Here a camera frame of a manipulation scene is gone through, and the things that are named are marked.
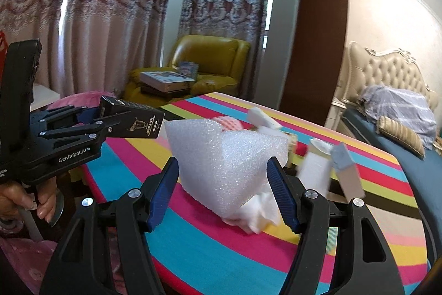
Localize large white foam block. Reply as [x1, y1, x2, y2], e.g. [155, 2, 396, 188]
[165, 118, 289, 221]

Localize crumpled white tissue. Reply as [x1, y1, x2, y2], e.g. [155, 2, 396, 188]
[223, 190, 281, 234]

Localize red object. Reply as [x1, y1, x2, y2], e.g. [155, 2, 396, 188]
[0, 32, 9, 76]

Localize wide lace patterned curtain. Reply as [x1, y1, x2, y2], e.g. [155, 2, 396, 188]
[0, 0, 175, 109]

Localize cardboard box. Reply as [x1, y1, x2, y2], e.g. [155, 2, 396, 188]
[296, 139, 366, 204]

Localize black printed box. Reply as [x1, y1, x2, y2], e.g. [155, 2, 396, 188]
[99, 95, 165, 139]

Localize striped colourful tablecloth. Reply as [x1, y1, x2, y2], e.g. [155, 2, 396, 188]
[81, 92, 429, 295]

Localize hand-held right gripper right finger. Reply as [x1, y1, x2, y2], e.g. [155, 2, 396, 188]
[267, 157, 405, 295]

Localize pink plastic bag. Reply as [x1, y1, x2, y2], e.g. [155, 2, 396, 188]
[0, 222, 71, 295]
[48, 92, 105, 113]

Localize pink foam net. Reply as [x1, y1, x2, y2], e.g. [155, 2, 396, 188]
[211, 115, 253, 134]

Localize white foam piece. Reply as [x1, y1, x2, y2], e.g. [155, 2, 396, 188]
[248, 106, 281, 130]

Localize person's left hand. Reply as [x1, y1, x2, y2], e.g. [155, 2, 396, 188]
[0, 177, 58, 225]

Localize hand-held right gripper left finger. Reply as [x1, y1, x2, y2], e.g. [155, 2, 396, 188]
[40, 156, 179, 295]

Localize beige tufted headboard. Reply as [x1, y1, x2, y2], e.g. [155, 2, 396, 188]
[341, 41, 439, 109]

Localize blue bed sheet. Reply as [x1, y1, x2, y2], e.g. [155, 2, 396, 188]
[340, 108, 442, 247]

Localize flat white carton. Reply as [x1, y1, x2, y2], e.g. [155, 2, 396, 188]
[140, 71, 196, 92]

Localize yellow leather armchair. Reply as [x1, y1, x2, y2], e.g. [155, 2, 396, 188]
[122, 35, 251, 107]

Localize striped beige pillow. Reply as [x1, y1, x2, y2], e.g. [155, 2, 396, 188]
[376, 115, 426, 159]

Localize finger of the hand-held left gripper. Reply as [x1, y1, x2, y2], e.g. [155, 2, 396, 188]
[38, 118, 125, 146]
[30, 106, 101, 130]

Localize white side table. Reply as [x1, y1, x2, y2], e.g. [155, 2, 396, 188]
[32, 83, 60, 111]

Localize grey striped blanket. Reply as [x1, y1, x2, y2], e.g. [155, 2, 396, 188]
[358, 85, 438, 151]

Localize dark brown flat box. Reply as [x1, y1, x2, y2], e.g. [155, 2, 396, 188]
[141, 84, 191, 100]

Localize brown wooden door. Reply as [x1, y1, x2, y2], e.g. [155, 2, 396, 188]
[275, 0, 346, 127]

